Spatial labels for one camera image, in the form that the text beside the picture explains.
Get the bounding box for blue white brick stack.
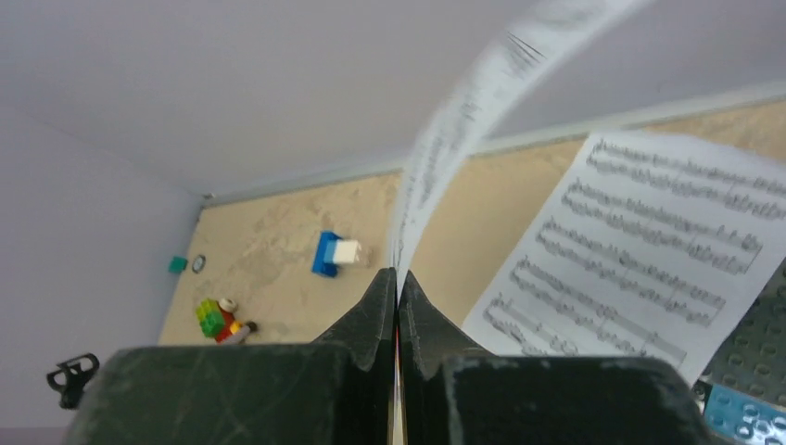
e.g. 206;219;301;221
311;231;366;278

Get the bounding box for black microphone stand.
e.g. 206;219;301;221
45;353;100;410

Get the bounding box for blue bricks on grey plate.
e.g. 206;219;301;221
704;386;785;445

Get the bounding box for colourful toy brick car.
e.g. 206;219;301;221
195;299;259;345

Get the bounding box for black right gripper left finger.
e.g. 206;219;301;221
64;269;397;445

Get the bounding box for dark grey building baseplate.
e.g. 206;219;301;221
700;264;785;408

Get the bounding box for teal brick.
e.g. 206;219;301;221
168;256;188;274

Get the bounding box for sheet music page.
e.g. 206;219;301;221
463;131;785;383
388;0;646;295

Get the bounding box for blue poker chip far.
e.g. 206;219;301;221
191;255;206;273

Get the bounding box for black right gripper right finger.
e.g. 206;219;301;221
398;274;717;444

